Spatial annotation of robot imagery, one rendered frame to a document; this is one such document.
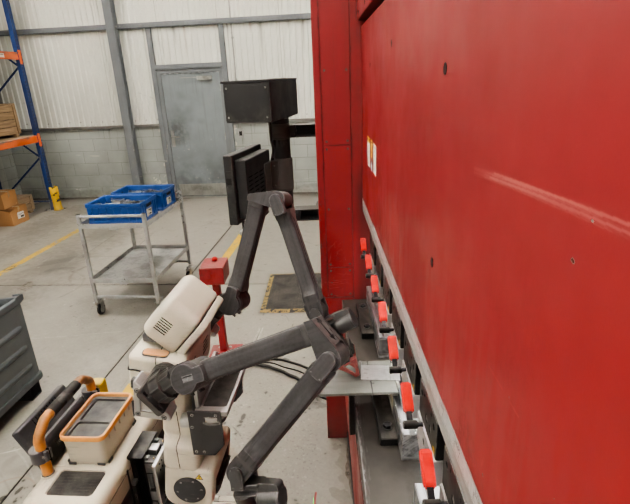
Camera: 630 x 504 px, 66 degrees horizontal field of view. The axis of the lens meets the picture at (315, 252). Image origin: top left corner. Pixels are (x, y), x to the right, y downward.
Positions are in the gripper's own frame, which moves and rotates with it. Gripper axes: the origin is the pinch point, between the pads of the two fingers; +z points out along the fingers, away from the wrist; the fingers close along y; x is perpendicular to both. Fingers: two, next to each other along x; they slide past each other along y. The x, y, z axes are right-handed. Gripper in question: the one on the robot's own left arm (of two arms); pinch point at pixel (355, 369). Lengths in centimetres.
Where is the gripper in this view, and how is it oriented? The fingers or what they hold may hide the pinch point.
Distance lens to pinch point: 166.7
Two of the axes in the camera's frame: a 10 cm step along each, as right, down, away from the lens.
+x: -8.4, 5.1, 1.8
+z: 5.4, 8.0, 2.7
